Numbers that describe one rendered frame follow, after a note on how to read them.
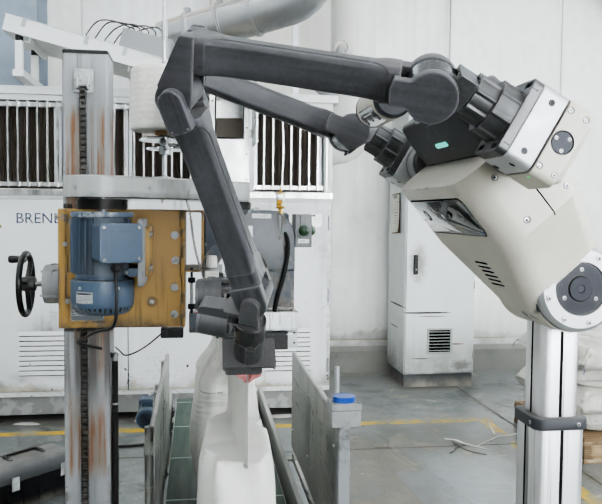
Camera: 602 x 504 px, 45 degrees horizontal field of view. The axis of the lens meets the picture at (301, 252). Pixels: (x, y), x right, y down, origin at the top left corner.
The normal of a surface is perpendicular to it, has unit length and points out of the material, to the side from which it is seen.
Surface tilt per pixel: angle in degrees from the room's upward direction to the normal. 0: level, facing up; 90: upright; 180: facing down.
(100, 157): 90
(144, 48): 88
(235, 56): 114
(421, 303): 90
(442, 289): 90
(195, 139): 126
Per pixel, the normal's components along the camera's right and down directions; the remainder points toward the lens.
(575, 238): 0.47, 0.47
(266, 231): 0.14, 0.05
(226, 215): -0.09, 0.49
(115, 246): 0.55, 0.05
